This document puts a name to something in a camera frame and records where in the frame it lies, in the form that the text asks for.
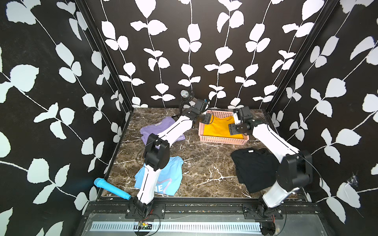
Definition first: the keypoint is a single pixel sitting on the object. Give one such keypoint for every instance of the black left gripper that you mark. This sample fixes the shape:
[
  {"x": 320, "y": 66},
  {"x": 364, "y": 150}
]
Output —
[{"x": 207, "y": 119}]

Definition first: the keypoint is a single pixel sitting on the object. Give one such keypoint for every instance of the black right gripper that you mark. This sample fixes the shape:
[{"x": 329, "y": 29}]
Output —
[{"x": 232, "y": 130}]

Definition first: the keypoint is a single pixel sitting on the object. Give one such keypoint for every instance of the yellow t-shirt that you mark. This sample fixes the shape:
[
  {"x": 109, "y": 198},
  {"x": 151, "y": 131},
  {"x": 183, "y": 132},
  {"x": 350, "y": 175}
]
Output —
[{"x": 219, "y": 128}]

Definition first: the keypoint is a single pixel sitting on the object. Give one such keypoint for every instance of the black t-shirt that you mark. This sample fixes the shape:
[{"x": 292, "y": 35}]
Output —
[{"x": 255, "y": 168}]

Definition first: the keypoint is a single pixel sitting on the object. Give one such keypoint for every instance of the light blue t-shirt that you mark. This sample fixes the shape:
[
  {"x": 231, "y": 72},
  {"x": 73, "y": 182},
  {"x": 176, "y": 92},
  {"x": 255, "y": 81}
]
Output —
[{"x": 170, "y": 178}]

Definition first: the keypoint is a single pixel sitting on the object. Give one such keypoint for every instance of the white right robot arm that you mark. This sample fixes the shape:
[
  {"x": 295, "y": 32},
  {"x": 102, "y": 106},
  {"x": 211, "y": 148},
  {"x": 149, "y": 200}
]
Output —
[{"x": 295, "y": 168}]

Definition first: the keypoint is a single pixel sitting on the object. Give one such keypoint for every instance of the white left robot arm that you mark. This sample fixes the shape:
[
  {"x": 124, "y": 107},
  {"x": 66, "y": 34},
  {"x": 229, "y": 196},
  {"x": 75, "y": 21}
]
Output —
[{"x": 157, "y": 152}]

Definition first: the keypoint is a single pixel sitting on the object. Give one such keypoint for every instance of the pink perforated plastic basket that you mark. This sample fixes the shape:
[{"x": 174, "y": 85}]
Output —
[{"x": 231, "y": 141}]

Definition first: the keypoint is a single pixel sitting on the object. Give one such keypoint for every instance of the purple folded t-shirt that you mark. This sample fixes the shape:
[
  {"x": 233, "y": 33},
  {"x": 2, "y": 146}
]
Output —
[{"x": 156, "y": 129}]

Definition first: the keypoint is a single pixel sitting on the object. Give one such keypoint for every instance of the small electronics board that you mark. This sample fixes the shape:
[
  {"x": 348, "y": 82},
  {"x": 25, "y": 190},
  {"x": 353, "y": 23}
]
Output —
[{"x": 144, "y": 226}]

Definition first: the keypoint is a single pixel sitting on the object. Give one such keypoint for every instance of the perforated metal cable tray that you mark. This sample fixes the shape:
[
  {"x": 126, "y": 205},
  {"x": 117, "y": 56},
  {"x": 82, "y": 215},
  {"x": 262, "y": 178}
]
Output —
[{"x": 181, "y": 227}]

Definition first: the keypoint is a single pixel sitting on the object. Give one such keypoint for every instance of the blue cylindrical handle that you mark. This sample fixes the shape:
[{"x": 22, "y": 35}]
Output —
[{"x": 102, "y": 183}]

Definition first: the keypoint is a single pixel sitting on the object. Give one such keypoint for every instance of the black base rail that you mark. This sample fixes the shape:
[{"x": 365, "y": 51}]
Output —
[{"x": 163, "y": 207}]

